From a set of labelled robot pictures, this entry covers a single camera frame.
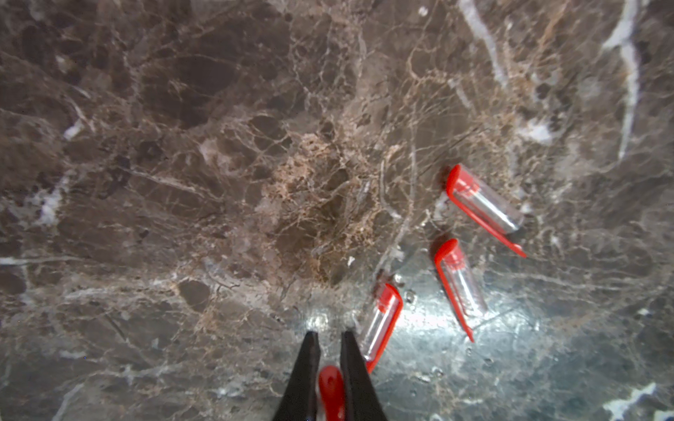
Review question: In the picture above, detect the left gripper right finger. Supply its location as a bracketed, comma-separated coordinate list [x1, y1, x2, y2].
[340, 331, 388, 421]

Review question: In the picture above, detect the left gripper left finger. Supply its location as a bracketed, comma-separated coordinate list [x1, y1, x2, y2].
[273, 331, 321, 421]

